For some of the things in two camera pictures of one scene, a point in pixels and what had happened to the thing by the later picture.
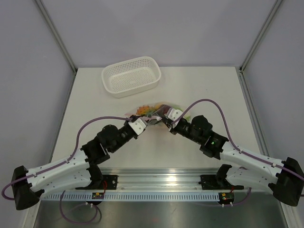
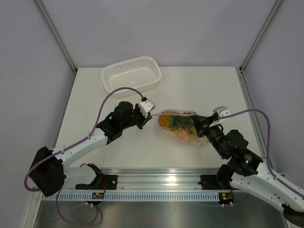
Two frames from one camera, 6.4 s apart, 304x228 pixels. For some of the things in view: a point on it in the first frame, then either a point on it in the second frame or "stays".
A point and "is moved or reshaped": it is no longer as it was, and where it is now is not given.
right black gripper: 172,129 to 202,123
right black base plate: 211,182 stays
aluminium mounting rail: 157,179 stays
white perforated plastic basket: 131,76 stays
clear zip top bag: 166,113 is moved or reshaped
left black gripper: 127,123 to 143,119
